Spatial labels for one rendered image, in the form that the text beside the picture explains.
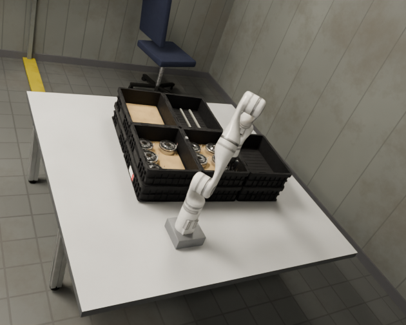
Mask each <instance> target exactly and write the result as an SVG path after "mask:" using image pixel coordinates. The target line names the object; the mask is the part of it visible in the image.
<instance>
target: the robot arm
mask: <svg viewBox="0 0 406 325"><path fill-rule="evenodd" d="M265 105H266V101H265V100H264V99H263V98H261V97H259V96H257V95H255V94H254V93H252V92H250V91H247V92H246V93H245V94H244V95H243V96H242V98H241V100H240V102H239V104H238V106H237V108H236V110H235V112H234V114H233V116H232V118H231V120H230V122H229V123H228V125H227V126H226V129H225V130H224V131H223V133H222V135H221V136H220V139H219V140H218V142H217V143H216V145H215V172H214V175H213V178H211V177H209V176H207V175H206V174H204V173H202V172H197V173H196V174H195V175H194V177H193V179H192V181H191V184H190V186H189V190H188V193H187V195H186V198H185V201H184V203H183V205H182V208H181V210H180V213H179V216H178V217H177V220H176V223H175V228H176V230H177V231H178V232H180V233H181V234H182V235H187V234H190V233H193V232H194V230H195V228H196V226H197V223H198V221H199V219H198V217H199V215H200V213H201V211H202V209H203V206H204V204H205V198H209V197H210V196H211V195H212V194H213V192H214V191H215V188H216V186H217V184H218V182H219V180H220V178H221V176H222V174H223V172H224V170H225V169H226V166H228V169H227V170H226V171H231V170H234V169H235V168H236V167H237V165H238V164H239V162H238V160H237V157H238V155H239V152H240V149H241V147H242V145H243V143H244V141H245V140H246V139H247V137H248V136H249V135H250V134H251V133H252V131H253V122H254V121H255V120H256V119H257V118H258V117H259V116H260V115H261V113H262V112H263V110H264V108H265ZM242 112H244V113H243V114H242V115H241V113H242ZM241 134H243V135H241Z"/></svg>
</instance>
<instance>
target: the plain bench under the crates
mask: <svg viewBox="0 0 406 325"><path fill-rule="evenodd" d="M26 98H27V101H28V106H29V109H30V115H31V118H32V122H33V131H32V143H31V150H30V162H29V169H28V182H30V183H36V182H37V181H38V176H39V166H40V160H41V159H42V162H43V167H44V172H45V175H46V180H47V183H48V187H49V191H50V195H51V199H52V204H53V208H54V212H55V216H56V219H57V224H58V227H59V228H58V232H57V239H56V243H55V250H54V255H53V261H52V268H51V272H50V279H49V281H50V289H51V290H53V291H55V290H58V289H59V288H60V287H62V284H63V278H64V272H65V269H66V263H67V264H68V269H69V272H70V277H71V280H72V285H73V290H74V293H75V298H76V301H77V305H78V309H79V313H80V316H81V317H87V316H90V315H95V314H99V313H104V312H107V311H113V310H118V309H122V308H127V307H130V306H136V305H139V304H145V303H149V302H154V301H157V300H162V299H168V298H172V297H177V296H180V295H185V294H189V293H195V292H198V291H203V290H209V289H212V288H217V287H221V286H227V285H230V284H235V283H239V282H244V281H250V280H253V279H258V278H262V277H267V276H270V275H276V274H279V273H285V272H289V271H294V270H299V269H302V268H308V267H311V266H317V265H320V264H325V263H329V262H334V261H340V260H343V259H349V258H352V257H355V256H356V254H357V253H358V252H357V251H356V250H355V249H354V248H353V247H352V246H351V244H350V243H349V242H348V241H347V239H346V238H345V237H344V236H343V235H342V234H341V233H340V231H339V230H338V229H337V228H336V226H335V225H334V224H333V223H332V222H331V221H330V220H329V218H328V217H327V216H326V215H325V213H324V212H323V211H322V210H321V209H320V208H319V207H318V205H317V204H316V203H315V202H314V201H313V200H312V198H311V197H310V196H309V195H308V194H307V192H306V191H305V190H304V189H303V188H302V187H301V186H300V184H299V183H298V182H297V181H296V179H295V178H294V177H293V176H291V177H290V178H287V182H285V184H284V186H285V187H284V189H283V191H282V192H280V193H279V194H280V195H278V196H277V198H276V199H277V201H237V200H235V201H211V202H205V204H204V206H203V209H202V211H201V213H200V215H199V217H198V219H199V221H198V224H199V226H200V227H201V229H202V231H203V232H204V235H205V236H206V239H205V241H204V243H203V245H201V246H194V247H189V248H181V249H175V247H174V245H173V243H172V241H171V239H170V237H169V235H168V233H167V231H166V229H165V226H164V225H165V223H166V221H167V218H172V217H178V216H179V213H180V210H181V208H182V205H183V203H184V202H139V201H138V200H137V198H136V195H135V191H134V189H133V185H132V182H131V179H130V175H129V172H128V169H127V166H126V162H125V160H124V154H125V153H123V152H122V150H121V146H120V143H119V139H118V137H117V133H116V130H115V127H114V124H113V120H112V118H111V117H112V116H113V115H114V112H113V111H114V110H115V108H114V104H115V102H116V101H117V97H108V96H98V95H78V94H58V93H48V92H29V91H26ZM207 104H208V106H209V108H210V109H211V111H212V112H213V114H214V116H215V117H216V119H217V121H218V122H219V123H220V125H221V127H222V128H223V131H224V130H225V129H226V126H227V125H228V123H229V122H230V120H231V118H232V116H233V114H234V112H235V110H236V109H235V108H234V107H233V105H232V104H217V103H207Z"/></svg>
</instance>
